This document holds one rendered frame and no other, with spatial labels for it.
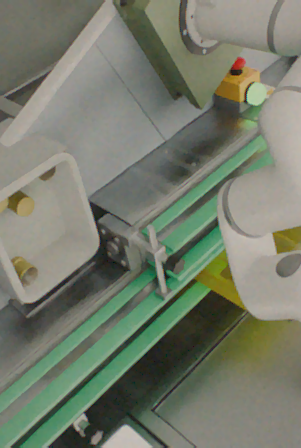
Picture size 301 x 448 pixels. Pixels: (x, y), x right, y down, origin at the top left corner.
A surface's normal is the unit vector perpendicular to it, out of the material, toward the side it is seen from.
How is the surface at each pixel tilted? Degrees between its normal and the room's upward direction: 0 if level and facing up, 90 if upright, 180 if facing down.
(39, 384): 90
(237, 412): 90
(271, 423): 90
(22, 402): 90
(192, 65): 2
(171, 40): 2
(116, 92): 0
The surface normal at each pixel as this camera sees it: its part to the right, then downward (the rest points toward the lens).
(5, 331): -0.15, -0.73
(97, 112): 0.71, 0.40
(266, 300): -0.73, 0.36
